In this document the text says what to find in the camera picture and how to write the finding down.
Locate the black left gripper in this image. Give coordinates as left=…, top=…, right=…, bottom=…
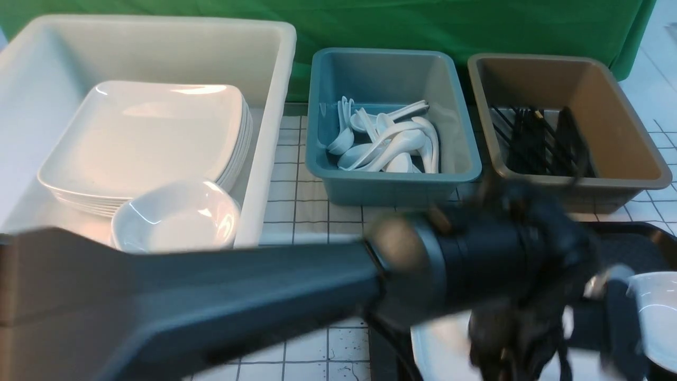
left=468, top=180, right=599, bottom=380

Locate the white square rice plate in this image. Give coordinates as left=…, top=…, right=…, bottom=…
left=411, top=311, right=616, bottom=380

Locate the white small bowl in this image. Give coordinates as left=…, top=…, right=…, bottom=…
left=629, top=271, right=676, bottom=374

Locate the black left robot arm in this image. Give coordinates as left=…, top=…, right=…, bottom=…
left=2, top=180, right=599, bottom=380

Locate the bundle of black chopsticks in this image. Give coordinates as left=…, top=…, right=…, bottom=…
left=491, top=105, right=599, bottom=178

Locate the brown plastic bin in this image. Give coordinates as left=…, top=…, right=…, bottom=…
left=468, top=53, right=672, bottom=214

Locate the pile of white spoons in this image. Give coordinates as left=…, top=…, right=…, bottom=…
left=325, top=96, right=441, bottom=174

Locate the teal plastic bin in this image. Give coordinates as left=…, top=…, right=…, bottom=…
left=305, top=48, right=482, bottom=207

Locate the green cloth backdrop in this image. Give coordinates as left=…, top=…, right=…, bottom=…
left=1, top=1, right=655, bottom=102

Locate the stack of white bowls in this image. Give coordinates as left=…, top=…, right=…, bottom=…
left=111, top=179, right=240, bottom=254

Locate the stack of white square plates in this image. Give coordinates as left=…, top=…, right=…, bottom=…
left=37, top=80, right=253, bottom=216

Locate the large white plastic bin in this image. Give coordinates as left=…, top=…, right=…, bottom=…
left=1, top=14, right=297, bottom=247

